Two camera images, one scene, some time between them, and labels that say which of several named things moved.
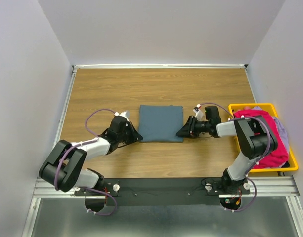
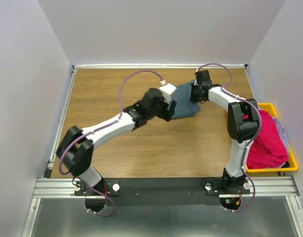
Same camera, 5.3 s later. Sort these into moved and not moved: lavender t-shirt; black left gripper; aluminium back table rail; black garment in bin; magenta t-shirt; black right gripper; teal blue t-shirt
Moved: black left gripper; teal blue t-shirt; black right gripper
Not moved: lavender t-shirt; magenta t-shirt; black garment in bin; aluminium back table rail
